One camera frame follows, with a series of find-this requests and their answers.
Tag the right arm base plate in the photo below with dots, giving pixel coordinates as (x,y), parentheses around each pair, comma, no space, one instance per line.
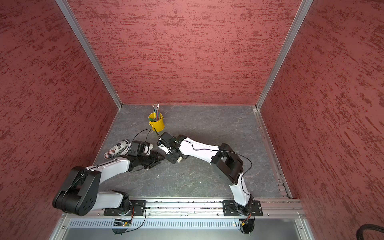
(252,208)

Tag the yellow pencil cup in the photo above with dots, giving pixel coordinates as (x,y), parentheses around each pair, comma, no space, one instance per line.
(156,126)

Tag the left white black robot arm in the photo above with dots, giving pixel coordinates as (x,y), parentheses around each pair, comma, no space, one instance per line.
(79,194)

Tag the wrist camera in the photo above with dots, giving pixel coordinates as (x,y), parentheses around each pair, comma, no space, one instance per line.
(139,148)
(166,141)

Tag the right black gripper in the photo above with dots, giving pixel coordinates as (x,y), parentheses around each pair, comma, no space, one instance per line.
(172,159)

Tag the coloured pencils bundle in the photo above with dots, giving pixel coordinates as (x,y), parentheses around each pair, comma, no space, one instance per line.
(156,111)

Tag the aluminium front rail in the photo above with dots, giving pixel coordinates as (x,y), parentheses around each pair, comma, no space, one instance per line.
(209,208)

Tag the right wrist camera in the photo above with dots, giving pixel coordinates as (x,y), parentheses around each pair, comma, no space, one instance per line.
(166,141)

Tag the flag patterned pouch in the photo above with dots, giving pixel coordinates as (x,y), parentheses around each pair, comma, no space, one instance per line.
(117,150)

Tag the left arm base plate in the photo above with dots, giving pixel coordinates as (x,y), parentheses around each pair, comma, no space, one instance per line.
(137,208)

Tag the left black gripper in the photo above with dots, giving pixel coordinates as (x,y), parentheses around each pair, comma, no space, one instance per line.
(155,159)

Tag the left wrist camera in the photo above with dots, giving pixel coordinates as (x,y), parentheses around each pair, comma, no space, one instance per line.
(139,148)

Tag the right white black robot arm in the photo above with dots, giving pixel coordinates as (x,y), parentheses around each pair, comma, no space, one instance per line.
(226,163)

